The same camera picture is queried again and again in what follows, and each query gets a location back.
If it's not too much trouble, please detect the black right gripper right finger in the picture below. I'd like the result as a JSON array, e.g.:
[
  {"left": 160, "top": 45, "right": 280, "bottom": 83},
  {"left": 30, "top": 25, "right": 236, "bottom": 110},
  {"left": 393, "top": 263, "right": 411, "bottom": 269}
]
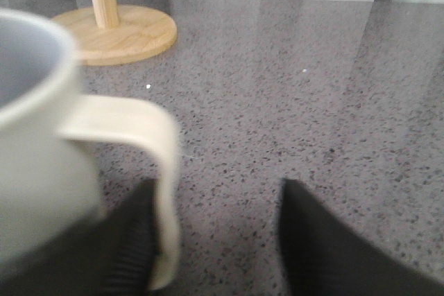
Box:
[{"left": 279, "top": 179, "right": 443, "bottom": 295}]

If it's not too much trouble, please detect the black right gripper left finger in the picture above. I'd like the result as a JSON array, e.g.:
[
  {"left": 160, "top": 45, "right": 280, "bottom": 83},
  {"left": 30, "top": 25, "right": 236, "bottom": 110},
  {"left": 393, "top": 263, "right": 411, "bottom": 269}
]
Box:
[{"left": 1, "top": 179, "right": 160, "bottom": 295}]

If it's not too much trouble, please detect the cream HOME mug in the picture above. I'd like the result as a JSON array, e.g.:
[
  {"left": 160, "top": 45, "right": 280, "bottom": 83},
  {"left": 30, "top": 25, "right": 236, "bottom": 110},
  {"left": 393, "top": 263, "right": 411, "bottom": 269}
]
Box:
[{"left": 1, "top": 9, "right": 180, "bottom": 291}]

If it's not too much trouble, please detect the wooden mug tree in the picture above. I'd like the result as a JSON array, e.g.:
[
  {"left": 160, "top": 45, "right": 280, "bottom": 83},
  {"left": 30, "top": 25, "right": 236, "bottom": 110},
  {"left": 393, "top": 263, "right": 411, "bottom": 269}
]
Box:
[{"left": 53, "top": 0, "right": 178, "bottom": 66}]

